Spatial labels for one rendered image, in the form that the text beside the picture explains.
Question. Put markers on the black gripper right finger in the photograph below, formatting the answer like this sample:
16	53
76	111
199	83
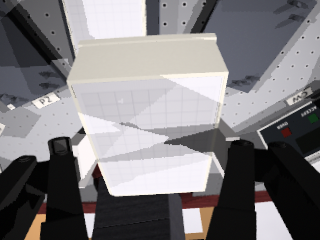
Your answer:
280	167

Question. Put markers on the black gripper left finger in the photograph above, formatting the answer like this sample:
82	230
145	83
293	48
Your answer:
72	162

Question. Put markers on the white rectangular block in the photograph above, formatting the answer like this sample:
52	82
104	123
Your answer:
99	19
150	106

